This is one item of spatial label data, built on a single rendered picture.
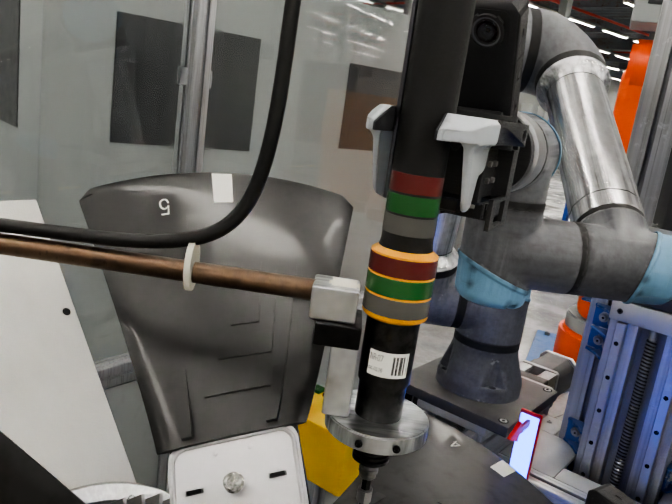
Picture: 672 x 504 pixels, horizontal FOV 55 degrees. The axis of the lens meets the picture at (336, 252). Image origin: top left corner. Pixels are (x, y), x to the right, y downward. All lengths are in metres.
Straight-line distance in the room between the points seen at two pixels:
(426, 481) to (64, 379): 0.35
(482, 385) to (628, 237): 0.52
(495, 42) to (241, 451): 0.34
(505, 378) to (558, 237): 0.53
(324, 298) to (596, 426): 0.86
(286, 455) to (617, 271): 0.39
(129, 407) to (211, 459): 0.83
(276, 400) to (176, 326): 0.10
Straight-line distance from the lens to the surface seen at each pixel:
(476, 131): 0.39
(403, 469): 0.64
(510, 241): 0.65
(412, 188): 0.39
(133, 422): 1.31
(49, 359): 0.67
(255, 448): 0.46
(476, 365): 1.16
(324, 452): 0.93
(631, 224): 0.72
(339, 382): 0.43
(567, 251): 0.67
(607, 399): 1.20
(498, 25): 0.50
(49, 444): 0.65
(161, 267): 0.43
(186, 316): 0.50
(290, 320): 0.49
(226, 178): 0.57
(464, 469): 0.67
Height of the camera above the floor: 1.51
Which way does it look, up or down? 13 degrees down
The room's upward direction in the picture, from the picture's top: 8 degrees clockwise
